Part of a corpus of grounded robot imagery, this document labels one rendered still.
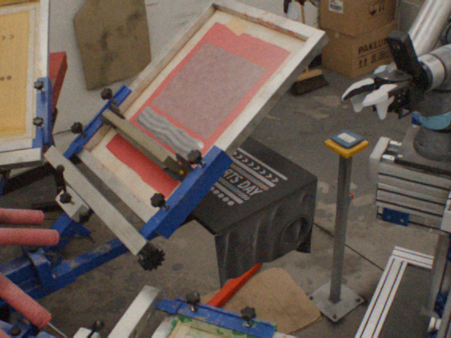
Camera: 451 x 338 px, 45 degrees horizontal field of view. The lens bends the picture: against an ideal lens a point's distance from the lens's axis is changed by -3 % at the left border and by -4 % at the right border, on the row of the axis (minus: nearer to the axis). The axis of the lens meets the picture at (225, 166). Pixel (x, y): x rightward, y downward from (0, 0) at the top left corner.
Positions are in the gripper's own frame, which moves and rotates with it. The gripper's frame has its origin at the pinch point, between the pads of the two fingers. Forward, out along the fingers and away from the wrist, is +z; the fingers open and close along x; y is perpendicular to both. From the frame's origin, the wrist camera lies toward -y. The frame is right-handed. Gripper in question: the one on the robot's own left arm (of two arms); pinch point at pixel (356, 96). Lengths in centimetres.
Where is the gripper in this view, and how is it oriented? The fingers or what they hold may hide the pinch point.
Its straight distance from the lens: 111.0
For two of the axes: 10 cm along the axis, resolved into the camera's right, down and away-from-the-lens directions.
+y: 1.5, 8.7, 4.6
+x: -5.9, -3.0, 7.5
